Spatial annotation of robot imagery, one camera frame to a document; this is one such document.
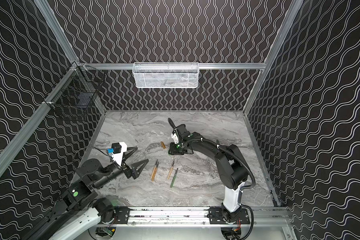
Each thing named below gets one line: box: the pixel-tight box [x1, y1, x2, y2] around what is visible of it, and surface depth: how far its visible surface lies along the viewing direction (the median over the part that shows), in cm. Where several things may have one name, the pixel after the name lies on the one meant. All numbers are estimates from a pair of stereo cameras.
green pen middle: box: [170, 167, 179, 188], surface depth 87 cm
